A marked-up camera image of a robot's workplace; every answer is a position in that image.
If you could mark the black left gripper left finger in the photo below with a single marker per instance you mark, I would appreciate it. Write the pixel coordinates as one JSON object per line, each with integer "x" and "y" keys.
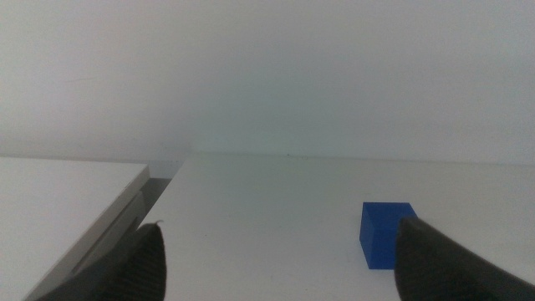
{"x": 138, "y": 267}

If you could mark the blue cube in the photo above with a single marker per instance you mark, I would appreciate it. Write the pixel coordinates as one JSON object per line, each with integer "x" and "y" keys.
{"x": 376, "y": 238}

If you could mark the white side table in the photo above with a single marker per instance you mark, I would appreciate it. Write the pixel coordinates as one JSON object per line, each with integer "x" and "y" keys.
{"x": 54, "y": 209}

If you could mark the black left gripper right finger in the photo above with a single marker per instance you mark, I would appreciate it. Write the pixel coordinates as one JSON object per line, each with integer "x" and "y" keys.
{"x": 439, "y": 267}

